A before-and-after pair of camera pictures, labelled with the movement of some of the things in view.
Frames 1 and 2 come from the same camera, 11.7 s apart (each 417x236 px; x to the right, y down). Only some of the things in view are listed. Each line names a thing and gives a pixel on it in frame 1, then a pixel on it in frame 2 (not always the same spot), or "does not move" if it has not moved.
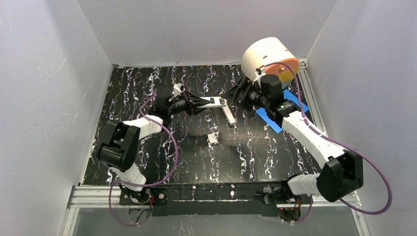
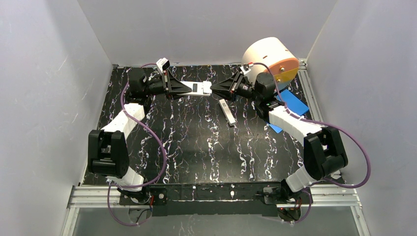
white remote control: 227,112 does not move
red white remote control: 215,101 to 198,88
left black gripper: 187,102 to 165,86
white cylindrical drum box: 271,57 does not move
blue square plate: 294,98 does not move
